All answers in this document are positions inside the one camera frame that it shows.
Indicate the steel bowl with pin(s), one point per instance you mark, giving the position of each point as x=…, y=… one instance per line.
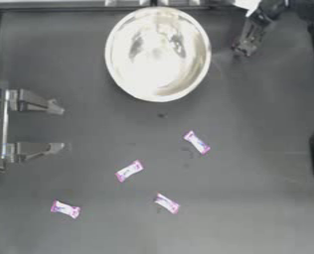
x=159, y=54

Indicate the purple Hi-Chew candy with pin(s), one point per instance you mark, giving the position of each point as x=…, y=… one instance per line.
x=65, y=209
x=129, y=171
x=167, y=203
x=196, y=142

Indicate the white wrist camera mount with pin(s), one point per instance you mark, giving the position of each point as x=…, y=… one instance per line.
x=249, y=5

